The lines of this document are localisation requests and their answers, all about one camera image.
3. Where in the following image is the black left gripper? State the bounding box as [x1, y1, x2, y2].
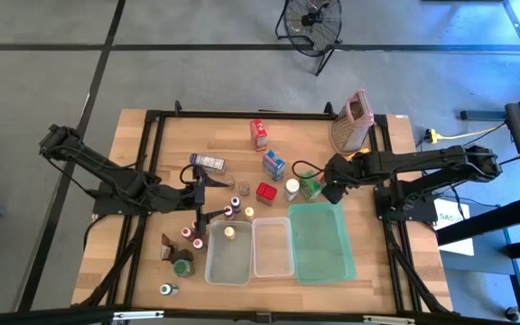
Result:
[151, 166, 233, 237]

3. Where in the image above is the green cereal box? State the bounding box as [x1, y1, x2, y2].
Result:
[299, 170, 325, 202]

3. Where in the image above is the white lid spice jar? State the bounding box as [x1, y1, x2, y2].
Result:
[283, 178, 302, 202]

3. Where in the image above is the small blue cereal box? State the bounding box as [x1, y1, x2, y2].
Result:
[262, 150, 286, 182]

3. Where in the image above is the red cereal box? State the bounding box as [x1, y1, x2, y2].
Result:
[250, 118, 269, 153]

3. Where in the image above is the pink metal box grater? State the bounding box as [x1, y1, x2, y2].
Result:
[330, 88, 376, 155]

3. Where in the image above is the clear left plastic bin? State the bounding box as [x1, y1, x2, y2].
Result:
[204, 219, 254, 287]

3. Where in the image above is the green plastic bin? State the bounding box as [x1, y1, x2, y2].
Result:
[288, 201, 358, 285]

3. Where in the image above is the green lid jar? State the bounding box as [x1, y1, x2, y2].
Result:
[170, 248, 196, 279]

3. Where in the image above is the clear plastic container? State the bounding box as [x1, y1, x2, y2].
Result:
[251, 217, 296, 278]

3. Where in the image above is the white paper sign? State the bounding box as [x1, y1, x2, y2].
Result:
[434, 201, 476, 257]

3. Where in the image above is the black floor fan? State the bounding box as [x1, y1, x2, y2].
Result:
[274, 0, 344, 78]

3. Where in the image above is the grey floor bar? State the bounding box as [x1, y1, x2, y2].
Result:
[460, 109, 508, 122]

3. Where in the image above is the black gantry beam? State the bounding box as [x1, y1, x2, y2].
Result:
[0, 304, 520, 325]

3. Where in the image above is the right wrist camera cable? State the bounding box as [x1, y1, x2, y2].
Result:
[291, 159, 330, 182]

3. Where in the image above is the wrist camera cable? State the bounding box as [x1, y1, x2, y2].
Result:
[179, 163, 207, 187]
[291, 159, 330, 182]

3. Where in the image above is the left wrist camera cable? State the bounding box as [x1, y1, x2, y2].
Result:
[179, 163, 207, 187]

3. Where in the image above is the black metal table frame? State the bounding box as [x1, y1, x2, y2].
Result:
[72, 99, 453, 317]

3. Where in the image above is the yellow extension cord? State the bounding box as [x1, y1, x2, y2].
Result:
[424, 121, 508, 145]

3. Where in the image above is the silver beam bracket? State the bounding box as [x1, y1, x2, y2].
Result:
[362, 314, 417, 325]
[112, 310, 165, 322]

